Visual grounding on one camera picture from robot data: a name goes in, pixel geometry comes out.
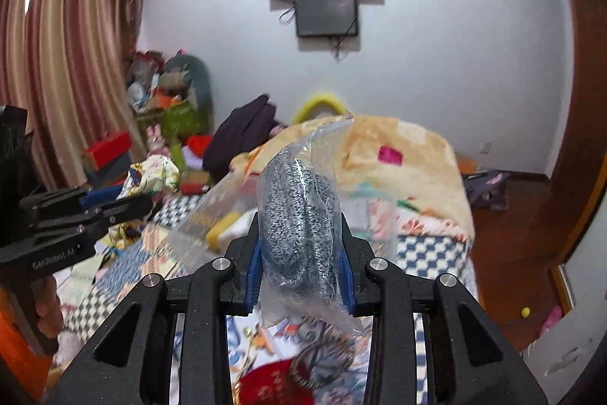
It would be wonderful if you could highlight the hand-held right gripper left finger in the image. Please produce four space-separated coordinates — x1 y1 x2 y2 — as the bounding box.
46 210 263 405

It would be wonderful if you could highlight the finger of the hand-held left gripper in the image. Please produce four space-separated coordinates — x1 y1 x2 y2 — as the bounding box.
80 193 155 240
78 184 138 213

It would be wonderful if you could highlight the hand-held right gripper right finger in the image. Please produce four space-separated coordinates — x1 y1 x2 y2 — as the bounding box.
335 215 551 405

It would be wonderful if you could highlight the bagged grey knit cloth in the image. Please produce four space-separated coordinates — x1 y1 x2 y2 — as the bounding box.
256 110 367 334

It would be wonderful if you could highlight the person's left hand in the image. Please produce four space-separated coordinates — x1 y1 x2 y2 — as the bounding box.
29 274 64 342

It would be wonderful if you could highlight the floral yellow cloth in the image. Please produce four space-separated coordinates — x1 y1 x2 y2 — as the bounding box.
116 154 181 202

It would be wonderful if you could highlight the red box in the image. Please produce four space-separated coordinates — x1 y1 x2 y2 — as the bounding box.
83 130 134 171

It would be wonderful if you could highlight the patchwork checked bed sheet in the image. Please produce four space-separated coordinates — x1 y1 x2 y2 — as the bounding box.
50 191 479 405

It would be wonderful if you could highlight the clear plastic bag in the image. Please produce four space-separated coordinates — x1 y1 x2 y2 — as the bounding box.
167 170 266 273

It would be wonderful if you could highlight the red santa hat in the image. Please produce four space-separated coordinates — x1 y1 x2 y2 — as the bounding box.
182 134 214 171

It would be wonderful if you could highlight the beige printed blanket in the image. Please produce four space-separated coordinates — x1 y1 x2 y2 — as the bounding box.
230 113 476 244

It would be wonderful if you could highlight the red cloth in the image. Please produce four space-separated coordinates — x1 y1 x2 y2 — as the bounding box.
238 360 316 405

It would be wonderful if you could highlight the pile of toys and boxes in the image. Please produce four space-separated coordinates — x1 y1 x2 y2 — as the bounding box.
126 49 212 140

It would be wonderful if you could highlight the striped brown curtain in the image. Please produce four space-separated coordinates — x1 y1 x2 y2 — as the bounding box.
0 0 153 192

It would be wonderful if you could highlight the dark purple garment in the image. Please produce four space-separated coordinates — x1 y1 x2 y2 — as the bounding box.
203 94 280 186

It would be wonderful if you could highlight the grey rolled mat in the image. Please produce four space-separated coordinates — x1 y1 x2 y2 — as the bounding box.
164 53 213 135

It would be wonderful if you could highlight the dark bag on floor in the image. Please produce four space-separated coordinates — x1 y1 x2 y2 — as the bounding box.
462 170 510 212

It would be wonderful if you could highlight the yellow plush toy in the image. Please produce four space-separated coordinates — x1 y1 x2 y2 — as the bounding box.
290 93 352 126

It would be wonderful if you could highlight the pink toy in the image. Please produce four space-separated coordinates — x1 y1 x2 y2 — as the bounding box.
538 304 564 337

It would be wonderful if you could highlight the small grey wall monitor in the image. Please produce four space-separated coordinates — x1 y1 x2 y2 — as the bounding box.
294 0 360 38

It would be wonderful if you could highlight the wooden door frame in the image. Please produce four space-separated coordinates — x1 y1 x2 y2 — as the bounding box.
493 0 607 216

